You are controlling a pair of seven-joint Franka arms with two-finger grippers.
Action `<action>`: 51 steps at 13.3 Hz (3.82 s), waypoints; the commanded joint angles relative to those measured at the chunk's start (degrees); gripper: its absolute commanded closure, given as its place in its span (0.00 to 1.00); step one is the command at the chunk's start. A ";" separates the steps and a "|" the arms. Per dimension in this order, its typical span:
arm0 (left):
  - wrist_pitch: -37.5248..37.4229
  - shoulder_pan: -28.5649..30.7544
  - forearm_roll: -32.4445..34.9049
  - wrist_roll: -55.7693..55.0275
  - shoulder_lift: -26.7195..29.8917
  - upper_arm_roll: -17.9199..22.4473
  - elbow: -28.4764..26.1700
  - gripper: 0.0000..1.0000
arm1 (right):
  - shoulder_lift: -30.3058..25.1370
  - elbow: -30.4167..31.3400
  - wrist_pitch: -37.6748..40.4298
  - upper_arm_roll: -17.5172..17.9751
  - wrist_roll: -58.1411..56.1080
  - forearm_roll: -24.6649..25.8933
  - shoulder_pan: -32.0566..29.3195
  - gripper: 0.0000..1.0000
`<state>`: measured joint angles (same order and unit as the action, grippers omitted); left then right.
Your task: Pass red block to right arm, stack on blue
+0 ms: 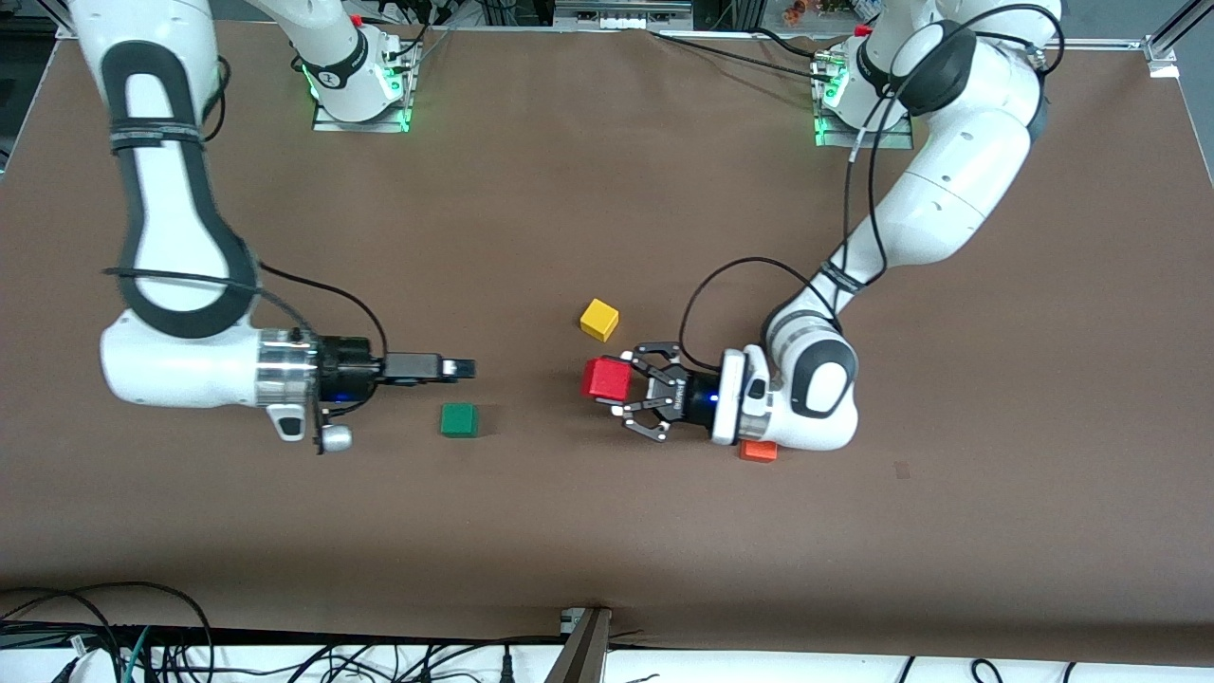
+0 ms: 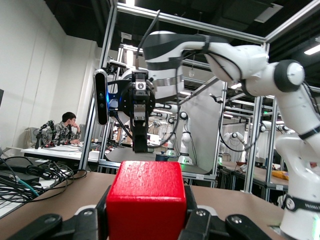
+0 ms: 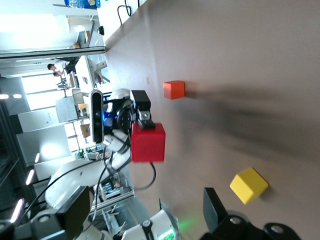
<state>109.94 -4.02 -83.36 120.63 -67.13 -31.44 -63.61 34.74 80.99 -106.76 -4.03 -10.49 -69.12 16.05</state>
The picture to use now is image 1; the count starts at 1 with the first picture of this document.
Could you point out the aluminium frame corner post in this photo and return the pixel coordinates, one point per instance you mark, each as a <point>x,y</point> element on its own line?
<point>1162,47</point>

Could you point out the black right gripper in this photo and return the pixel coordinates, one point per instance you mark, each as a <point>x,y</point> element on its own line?
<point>347,369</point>

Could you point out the yellow wooden block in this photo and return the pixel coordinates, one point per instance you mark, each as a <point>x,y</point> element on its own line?
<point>599,319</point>

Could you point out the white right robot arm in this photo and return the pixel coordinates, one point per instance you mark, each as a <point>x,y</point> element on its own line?
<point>171,190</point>

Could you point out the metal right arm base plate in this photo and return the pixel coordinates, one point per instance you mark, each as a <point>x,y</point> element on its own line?
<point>327,123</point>

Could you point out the aluminium frame rail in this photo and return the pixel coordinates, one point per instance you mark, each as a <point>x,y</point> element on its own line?
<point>621,14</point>

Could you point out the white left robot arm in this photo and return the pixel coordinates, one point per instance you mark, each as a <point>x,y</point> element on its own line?
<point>958,180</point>

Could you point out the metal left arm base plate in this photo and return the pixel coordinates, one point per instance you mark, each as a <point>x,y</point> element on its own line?
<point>892,140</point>

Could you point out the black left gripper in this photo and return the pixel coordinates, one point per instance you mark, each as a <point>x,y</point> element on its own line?
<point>700,399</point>

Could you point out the green wooden block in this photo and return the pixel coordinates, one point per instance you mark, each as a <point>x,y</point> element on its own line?
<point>460,420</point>

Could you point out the orange wooden block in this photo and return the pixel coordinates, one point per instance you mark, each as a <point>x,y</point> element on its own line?
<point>758,452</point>

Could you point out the red wooden block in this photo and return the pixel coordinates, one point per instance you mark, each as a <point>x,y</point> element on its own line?
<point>607,378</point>

